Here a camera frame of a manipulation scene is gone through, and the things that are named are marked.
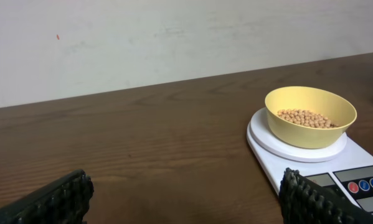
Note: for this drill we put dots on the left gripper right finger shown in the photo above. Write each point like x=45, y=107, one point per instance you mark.
x=304, y=202

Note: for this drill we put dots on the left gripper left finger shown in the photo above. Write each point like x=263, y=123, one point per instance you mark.
x=65, y=200

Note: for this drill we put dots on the pale yellow bowl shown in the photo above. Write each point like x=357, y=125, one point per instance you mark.
x=301, y=97

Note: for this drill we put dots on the soybeans in bowl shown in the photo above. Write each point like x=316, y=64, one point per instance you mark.
x=306, y=118

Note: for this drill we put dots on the white digital kitchen scale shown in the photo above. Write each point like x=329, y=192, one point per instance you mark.
x=344, y=168

